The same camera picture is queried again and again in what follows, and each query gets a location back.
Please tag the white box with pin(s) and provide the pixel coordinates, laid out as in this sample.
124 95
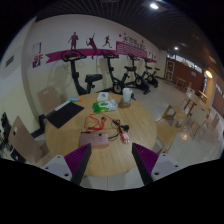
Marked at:
102 96

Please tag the green wipes pack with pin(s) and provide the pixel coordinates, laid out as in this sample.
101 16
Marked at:
104 106

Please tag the wooden chair with slot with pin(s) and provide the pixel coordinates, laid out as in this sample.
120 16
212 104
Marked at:
23 141

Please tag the red charger block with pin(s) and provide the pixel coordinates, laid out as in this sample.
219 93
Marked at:
125 137

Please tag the black rack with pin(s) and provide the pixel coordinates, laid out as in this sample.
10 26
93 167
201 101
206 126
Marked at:
4 130

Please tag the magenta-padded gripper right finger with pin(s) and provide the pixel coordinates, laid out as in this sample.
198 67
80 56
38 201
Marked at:
165 165

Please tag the wall posters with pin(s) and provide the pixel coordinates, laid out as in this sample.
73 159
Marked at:
37 50

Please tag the white flat strip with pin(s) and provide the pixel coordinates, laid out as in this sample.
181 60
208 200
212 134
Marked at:
62 106

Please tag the grey wall vent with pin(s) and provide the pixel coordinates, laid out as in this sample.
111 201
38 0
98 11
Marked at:
9 61

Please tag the black mouse pad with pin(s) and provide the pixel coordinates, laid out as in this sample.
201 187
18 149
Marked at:
65 115

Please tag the ceiling lights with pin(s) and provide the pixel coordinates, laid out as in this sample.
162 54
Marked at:
154 6

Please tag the round wooden coaster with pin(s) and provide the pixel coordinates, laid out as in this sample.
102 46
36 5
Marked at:
124 104

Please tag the white cup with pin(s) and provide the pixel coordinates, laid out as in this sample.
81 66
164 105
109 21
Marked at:
127 95

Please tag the group of wooden chairs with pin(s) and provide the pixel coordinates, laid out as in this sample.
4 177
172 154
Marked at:
196 116

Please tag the blue and orange pen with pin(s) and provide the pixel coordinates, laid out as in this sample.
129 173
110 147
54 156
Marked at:
75 99

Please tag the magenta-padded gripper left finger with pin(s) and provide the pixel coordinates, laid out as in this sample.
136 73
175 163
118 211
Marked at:
58 165

